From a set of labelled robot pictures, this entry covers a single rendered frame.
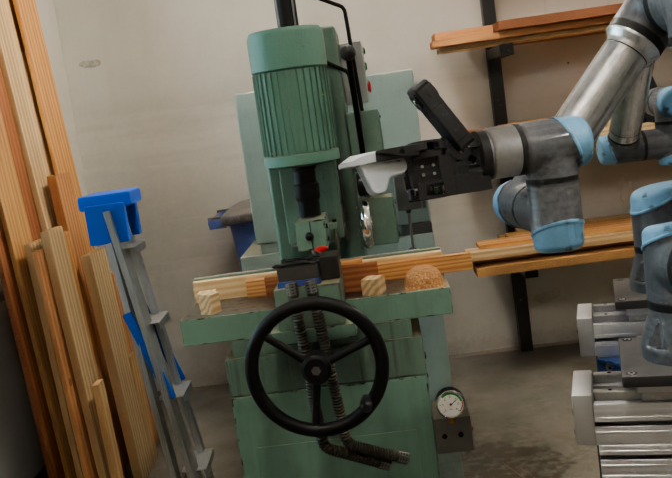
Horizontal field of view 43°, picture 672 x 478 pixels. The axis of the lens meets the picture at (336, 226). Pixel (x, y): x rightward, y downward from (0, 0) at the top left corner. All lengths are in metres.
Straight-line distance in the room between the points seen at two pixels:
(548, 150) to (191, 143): 3.23
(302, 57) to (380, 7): 2.37
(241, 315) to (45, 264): 1.34
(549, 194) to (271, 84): 0.86
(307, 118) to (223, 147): 2.40
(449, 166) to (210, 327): 0.88
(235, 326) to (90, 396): 1.39
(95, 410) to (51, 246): 0.61
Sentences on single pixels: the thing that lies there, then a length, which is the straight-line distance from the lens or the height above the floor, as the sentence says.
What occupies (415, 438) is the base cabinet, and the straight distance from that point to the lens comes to 1.97.
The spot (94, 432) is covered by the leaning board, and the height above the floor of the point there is 0.31.
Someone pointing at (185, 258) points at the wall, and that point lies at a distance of 4.41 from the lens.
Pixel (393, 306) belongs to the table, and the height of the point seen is 0.87.
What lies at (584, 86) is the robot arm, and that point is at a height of 1.29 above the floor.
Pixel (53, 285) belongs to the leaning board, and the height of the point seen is 0.85.
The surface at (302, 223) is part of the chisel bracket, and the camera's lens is 1.97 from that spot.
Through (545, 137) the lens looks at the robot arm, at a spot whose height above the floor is 1.23.
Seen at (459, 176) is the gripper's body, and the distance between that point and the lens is 1.22.
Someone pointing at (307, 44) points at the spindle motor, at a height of 1.46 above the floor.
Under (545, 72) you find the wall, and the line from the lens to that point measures 4.35.
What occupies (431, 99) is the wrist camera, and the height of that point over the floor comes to 1.30.
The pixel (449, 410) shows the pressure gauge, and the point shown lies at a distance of 1.89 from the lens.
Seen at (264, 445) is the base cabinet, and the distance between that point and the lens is 1.99.
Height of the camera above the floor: 1.30
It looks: 7 degrees down
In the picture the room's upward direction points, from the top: 8 degrees counter-clockwise
